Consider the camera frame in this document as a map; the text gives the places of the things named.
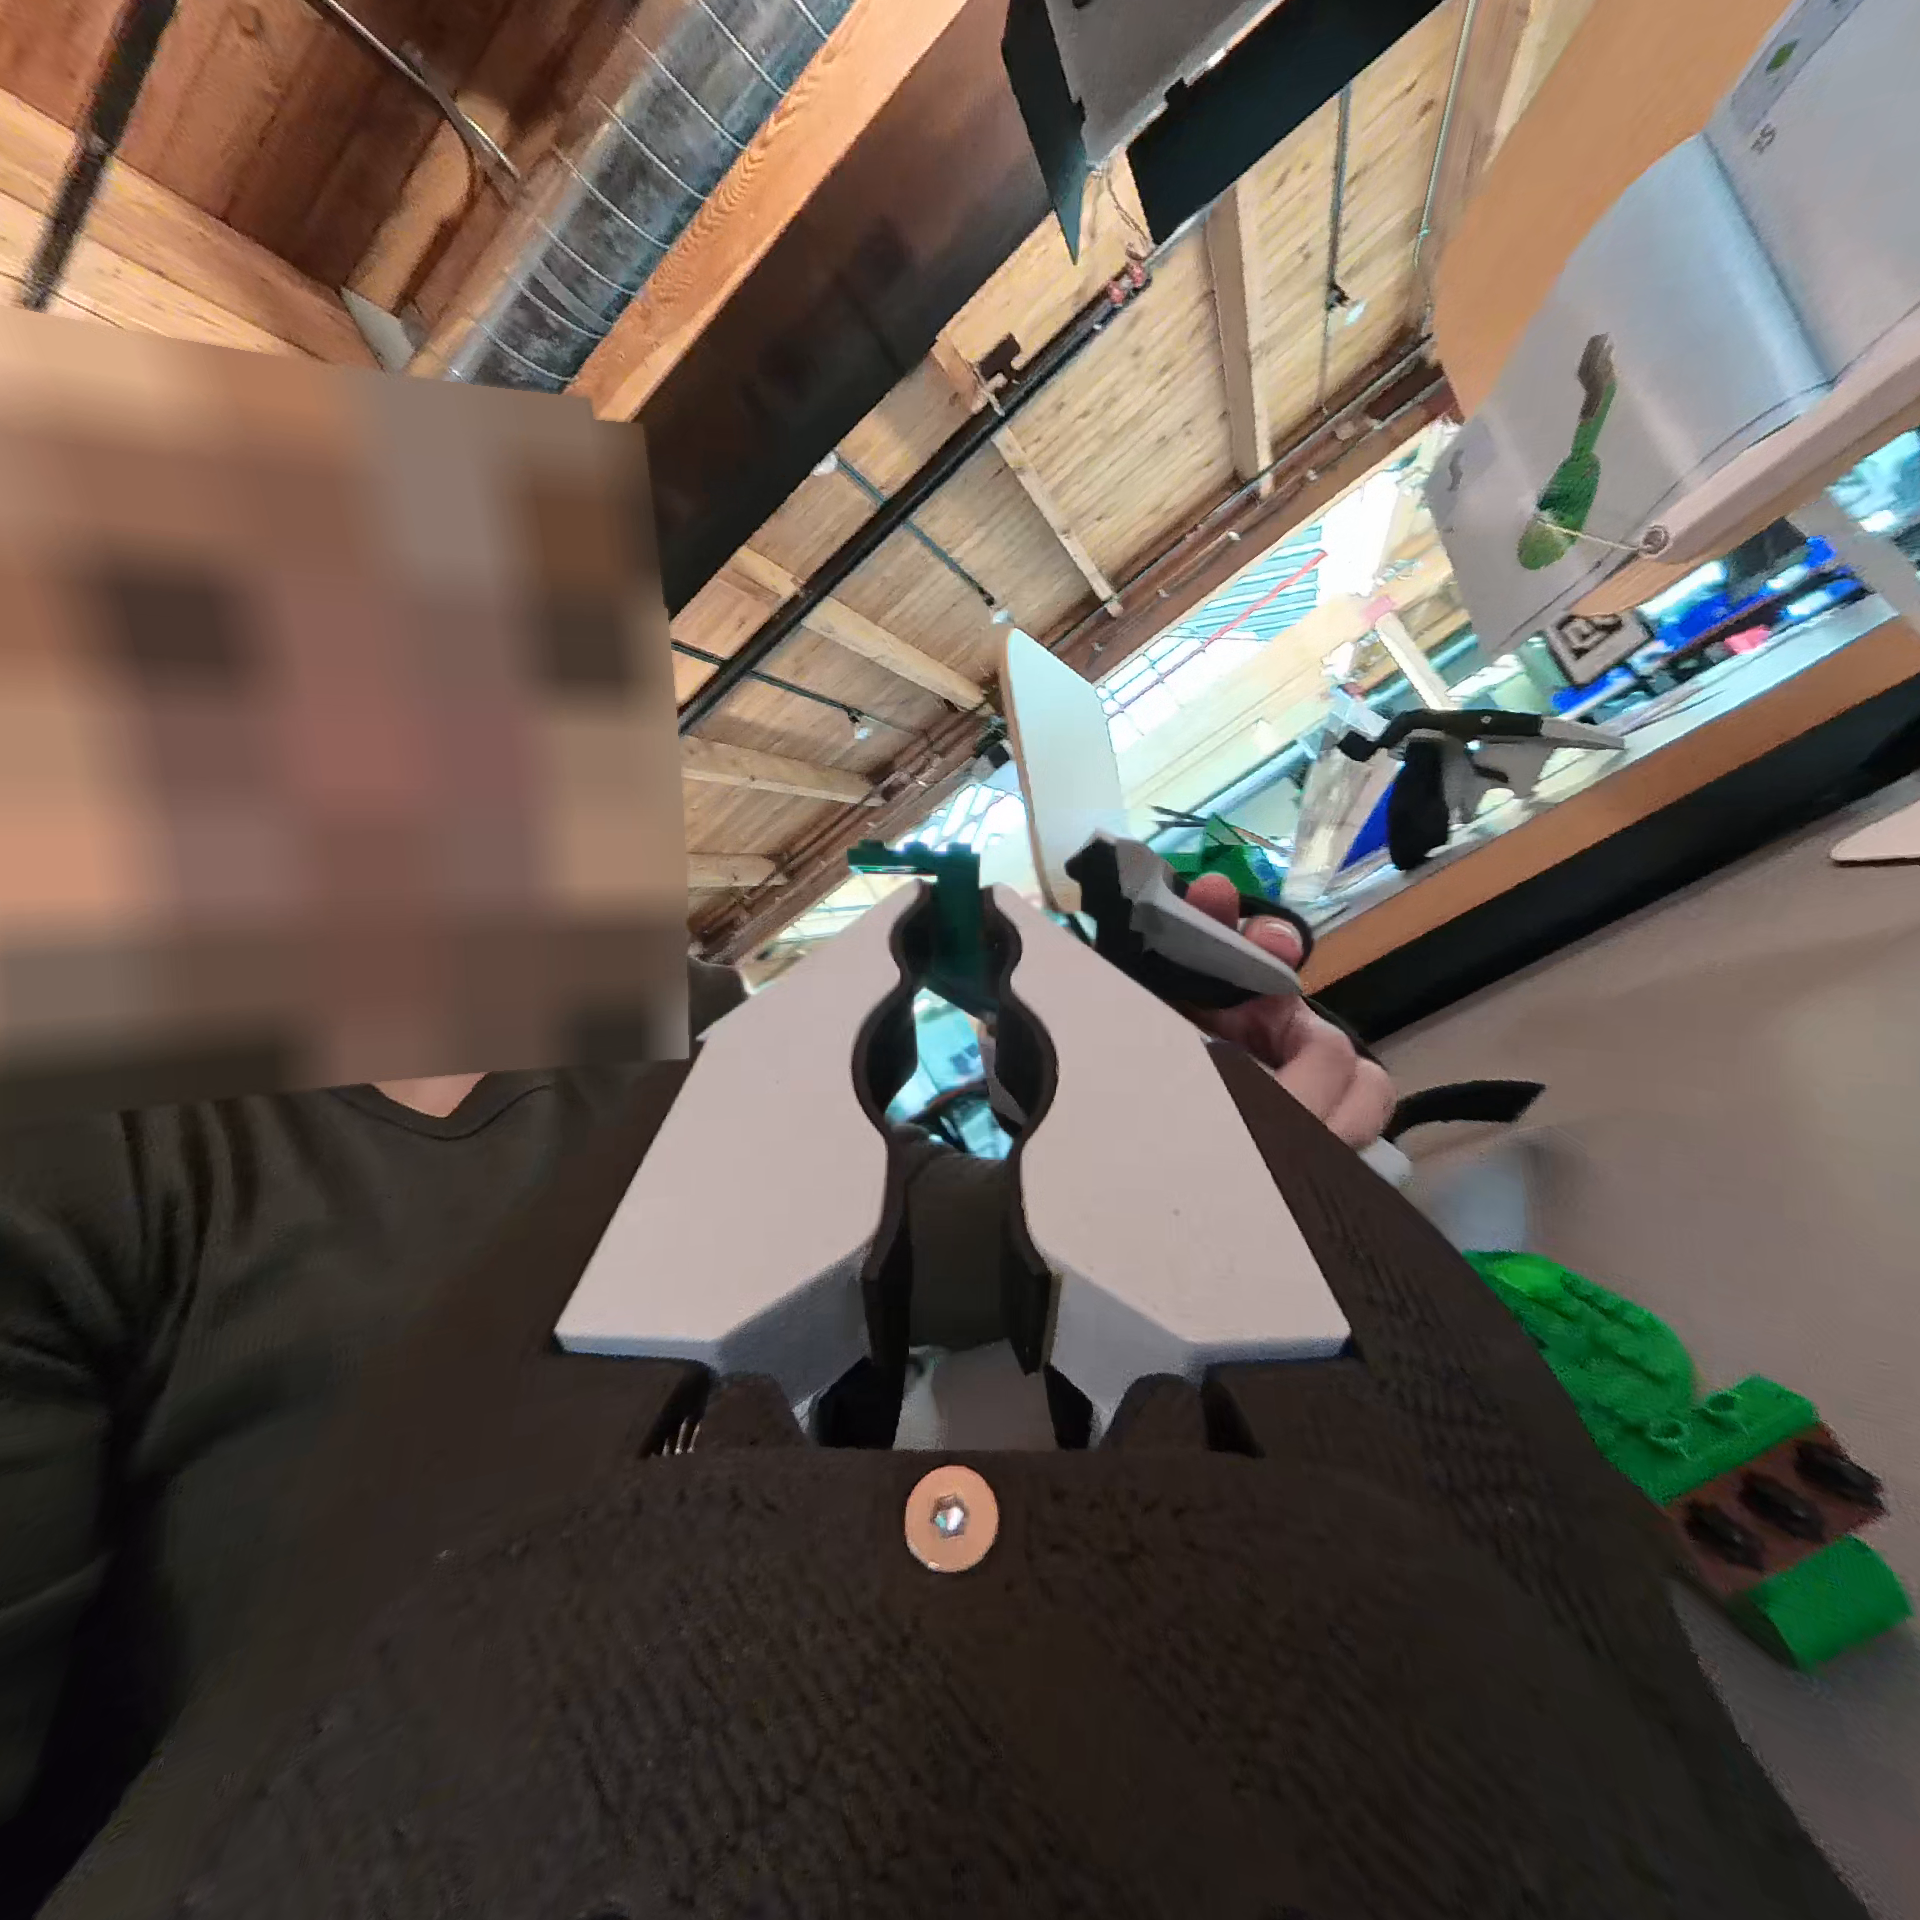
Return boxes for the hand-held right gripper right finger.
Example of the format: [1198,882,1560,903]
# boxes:
[983,884,1352,1441]

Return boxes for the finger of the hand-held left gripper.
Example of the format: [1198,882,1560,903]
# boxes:
[1065,834,1192,985]
[1117,844,1306,1010]

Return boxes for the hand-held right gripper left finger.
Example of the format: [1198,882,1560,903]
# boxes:
[550,882,924,1440]

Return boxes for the dark green brick assembly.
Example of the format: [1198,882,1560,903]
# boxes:
[847,839,993,1021]

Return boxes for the green brick model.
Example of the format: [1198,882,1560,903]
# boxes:
[1462,1248,1823,1501]

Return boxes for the brown and green brick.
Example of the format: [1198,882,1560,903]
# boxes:
[1663,1423,1898,1672]

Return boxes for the light blue instruction booklet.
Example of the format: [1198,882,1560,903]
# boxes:
[1423,0,1920,646]

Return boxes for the wood edged office desk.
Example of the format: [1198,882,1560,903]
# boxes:
[1304,592,1920,1037]

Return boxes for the person's left hand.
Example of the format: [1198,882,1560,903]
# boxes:
[1184,873,1400,1157]

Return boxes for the white flat board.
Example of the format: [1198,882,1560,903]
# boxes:
[996,625,1127,921]

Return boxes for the spare black hand-held gripper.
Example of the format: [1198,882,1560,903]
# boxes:
[1335,703,1630,873]

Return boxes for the black and white printed tag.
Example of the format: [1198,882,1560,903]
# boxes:
[1544,602,1654,680]

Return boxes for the person's dark shirt torso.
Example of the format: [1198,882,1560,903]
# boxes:
[0,960,722,1920]

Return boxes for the black studio light panel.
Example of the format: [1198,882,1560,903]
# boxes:
[1001,0,1441,264]

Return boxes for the black ceiling pipe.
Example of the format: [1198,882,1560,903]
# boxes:
[17,0,182,312]

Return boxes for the silver air duct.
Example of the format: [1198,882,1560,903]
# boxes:
[450,0,856,384]

